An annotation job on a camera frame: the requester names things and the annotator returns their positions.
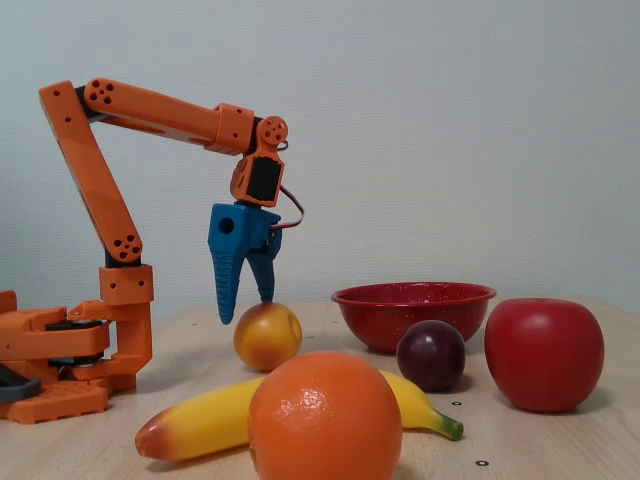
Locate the black table clamp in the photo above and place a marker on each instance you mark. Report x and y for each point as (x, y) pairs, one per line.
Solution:
(20, 387)

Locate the orange fruit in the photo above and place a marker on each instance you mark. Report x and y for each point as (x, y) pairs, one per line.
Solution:
(325, 420)

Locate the yellow orange peach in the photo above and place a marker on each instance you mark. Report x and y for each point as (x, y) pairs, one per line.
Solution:
(267, 337)

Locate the red apple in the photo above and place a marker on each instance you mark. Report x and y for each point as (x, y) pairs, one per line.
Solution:
(544, 355)

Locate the red speckled bowl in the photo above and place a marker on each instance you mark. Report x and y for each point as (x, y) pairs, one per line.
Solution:
(380, 320)

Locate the yellow banana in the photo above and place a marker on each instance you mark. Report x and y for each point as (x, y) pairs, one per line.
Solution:
(200, 425)

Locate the dark purple plum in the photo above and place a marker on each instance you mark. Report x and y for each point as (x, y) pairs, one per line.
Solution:
(431, 356)

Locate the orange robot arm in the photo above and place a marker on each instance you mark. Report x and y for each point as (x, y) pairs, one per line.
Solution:
(90, 170)

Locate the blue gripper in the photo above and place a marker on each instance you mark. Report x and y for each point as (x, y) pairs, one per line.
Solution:
(239, 229)

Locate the orange robot base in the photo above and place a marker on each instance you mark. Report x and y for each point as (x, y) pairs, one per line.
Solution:
(45, 330)

